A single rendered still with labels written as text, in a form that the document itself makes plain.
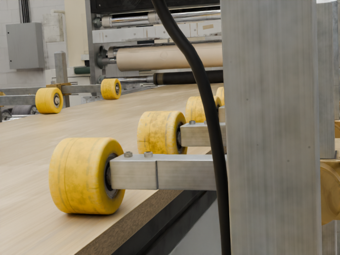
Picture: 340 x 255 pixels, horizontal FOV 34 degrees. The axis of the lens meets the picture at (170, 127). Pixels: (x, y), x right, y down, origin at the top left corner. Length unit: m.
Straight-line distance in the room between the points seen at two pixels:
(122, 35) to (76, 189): 2.47
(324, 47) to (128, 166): 0.22
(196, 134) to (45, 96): 1.01
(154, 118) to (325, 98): 0.38
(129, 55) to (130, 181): 2.45
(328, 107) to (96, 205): 0.24
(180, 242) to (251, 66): 0.61
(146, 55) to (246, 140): 2.74
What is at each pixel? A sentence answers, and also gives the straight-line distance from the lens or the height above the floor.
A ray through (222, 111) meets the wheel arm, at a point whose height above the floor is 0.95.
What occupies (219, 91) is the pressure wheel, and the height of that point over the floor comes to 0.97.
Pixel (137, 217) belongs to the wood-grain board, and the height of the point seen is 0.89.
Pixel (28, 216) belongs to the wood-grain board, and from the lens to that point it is 0.62.
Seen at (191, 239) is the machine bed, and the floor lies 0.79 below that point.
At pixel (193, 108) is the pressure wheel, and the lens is 1.04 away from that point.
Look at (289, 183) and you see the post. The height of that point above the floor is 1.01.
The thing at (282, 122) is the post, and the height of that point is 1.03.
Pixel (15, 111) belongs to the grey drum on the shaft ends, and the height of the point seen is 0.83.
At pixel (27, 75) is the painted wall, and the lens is 10.70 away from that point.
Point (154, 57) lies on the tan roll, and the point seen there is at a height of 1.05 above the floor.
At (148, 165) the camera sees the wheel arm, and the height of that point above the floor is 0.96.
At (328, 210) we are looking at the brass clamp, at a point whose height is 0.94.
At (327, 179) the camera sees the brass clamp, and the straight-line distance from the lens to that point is 0.46.
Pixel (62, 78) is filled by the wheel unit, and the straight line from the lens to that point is 2.33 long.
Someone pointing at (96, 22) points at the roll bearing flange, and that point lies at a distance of 3.10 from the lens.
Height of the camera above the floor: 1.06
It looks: 7 degrees down
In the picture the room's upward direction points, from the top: 3 degrees counter-clockwise
